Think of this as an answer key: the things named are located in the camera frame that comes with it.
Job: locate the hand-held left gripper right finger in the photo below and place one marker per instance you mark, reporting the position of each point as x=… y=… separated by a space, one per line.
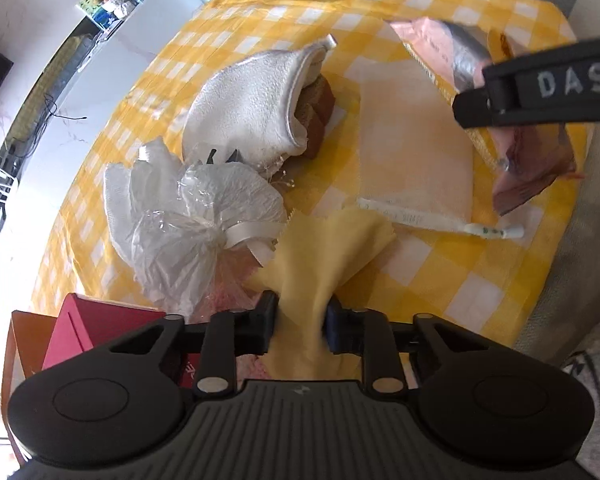
x=332 y=327

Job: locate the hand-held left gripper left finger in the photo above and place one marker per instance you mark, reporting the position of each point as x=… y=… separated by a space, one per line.
x=268 y=321

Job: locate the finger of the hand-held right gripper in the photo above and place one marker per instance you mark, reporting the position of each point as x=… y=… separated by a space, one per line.
x=472 y=107

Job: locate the yellow cloth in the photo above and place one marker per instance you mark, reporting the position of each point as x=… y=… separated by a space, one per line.
x=325 y=255

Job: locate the pink snack packet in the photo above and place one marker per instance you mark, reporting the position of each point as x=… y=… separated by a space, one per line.
x=430 y=45

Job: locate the white plastic bag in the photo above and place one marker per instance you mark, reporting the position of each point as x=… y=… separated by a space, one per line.
x=190 y=220

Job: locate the orange cardboard box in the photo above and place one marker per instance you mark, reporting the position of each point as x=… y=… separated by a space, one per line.
x=25 y=345

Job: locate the brown soft item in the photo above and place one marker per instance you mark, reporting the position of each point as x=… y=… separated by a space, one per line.
x=317 y=110

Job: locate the translucent zip bag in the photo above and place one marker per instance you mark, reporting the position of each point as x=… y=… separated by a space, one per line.
x=415 y=145

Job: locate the white packaged toothbrush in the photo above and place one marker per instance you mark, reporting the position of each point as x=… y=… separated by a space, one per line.
x=415 y=220

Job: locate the yellow checked tablecloth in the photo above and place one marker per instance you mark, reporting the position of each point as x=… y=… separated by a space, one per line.
x=480 y=280

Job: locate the red box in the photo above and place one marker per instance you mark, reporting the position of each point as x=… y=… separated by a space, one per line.
x=100 y=330

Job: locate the white plush pouch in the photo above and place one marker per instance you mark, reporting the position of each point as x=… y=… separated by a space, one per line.
x=245 y=105

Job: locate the person's trouser leg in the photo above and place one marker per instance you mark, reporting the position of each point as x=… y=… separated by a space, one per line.
x=597 y=385

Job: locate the white marble television cabinet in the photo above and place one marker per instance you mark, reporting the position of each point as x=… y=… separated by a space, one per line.
x=130 y=35

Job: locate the white wrapped bouquet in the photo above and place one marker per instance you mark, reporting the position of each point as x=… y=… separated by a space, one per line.
x=122 y=2

